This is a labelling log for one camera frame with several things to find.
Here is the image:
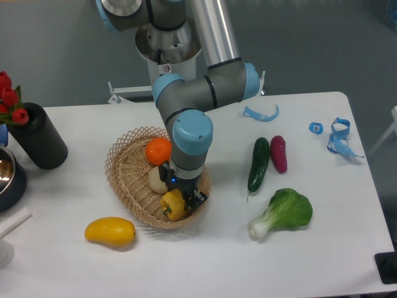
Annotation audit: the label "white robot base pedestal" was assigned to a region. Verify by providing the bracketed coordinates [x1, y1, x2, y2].
[135, 17, 201, 83]

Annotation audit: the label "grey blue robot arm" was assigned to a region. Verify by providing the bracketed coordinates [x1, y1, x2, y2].
[96, 1, 261, 210]

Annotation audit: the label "yellow bell pepper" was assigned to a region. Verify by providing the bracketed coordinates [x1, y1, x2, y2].
[160, 189, 185, 222]

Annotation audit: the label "curved blue tape strip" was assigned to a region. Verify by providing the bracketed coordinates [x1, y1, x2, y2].
[242, 104, 280, 122]

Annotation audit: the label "black cylindrical vase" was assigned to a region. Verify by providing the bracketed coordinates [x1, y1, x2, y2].
[7, 102, 68, 169]

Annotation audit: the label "red artificial tulips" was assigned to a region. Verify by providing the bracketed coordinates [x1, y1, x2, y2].
[1, 71, 29, 125]

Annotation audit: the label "black device at table edge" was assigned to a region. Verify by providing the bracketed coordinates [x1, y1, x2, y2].
[374, 251, 396, 284]

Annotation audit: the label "green bok choy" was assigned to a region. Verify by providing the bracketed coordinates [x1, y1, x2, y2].
[248, 188, 313, 240]

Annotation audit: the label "dark metal bowl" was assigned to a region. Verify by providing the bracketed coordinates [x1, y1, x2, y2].
[1, 145, 27, 212]

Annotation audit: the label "orange fruit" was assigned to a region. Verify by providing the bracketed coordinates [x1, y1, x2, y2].
[145, 137, 172, 166]

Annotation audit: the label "beige round bun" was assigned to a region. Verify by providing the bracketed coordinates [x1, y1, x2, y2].
[148, 166, 167, 194]

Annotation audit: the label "small blue tape roll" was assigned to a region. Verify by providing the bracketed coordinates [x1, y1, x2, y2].
[308, 122, 324, 135]

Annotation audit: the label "green cucumber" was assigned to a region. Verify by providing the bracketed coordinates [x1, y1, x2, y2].
[246, 137, 270, 202]

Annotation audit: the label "woven wicker basket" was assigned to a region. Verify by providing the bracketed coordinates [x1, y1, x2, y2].
[105, 127, 208, 229]

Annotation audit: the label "white plastic stand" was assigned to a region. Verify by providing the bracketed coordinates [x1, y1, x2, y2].
[1, 207, 32, 268]

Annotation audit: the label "white object right edge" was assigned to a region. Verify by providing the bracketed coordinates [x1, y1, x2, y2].
[371, 106, 397, 152]

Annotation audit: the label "yellow mango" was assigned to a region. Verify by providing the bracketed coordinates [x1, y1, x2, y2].
[84, 217, 136, 247]

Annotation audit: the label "tangled blue tape strip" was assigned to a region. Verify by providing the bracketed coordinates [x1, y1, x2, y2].
[326, 117, 365, 160]

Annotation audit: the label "white metal base frame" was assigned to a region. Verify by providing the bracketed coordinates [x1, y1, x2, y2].
[107, 71, 267, 105]

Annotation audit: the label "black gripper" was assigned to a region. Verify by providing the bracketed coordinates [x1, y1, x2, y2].
[158, 162, 208, 214]

